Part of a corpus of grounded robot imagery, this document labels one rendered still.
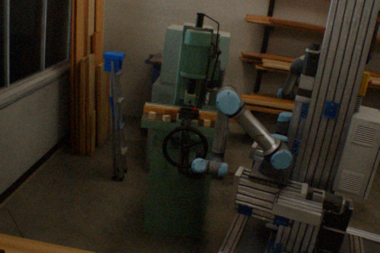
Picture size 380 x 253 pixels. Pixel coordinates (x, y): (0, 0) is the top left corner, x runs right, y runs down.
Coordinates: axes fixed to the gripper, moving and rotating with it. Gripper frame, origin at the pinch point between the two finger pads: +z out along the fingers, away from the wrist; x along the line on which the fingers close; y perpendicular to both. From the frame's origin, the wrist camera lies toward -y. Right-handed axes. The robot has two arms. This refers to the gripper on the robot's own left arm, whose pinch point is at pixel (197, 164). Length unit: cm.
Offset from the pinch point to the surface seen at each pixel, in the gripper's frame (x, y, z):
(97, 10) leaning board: -130, -153, 138
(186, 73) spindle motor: -17, -58, 5
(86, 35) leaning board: -132, -118, 128
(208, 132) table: 3.9, -23.5, 14.5
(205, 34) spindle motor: -8, -82, -8
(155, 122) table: -31.5, -23.9, 11.8
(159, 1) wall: -75, -203, 197
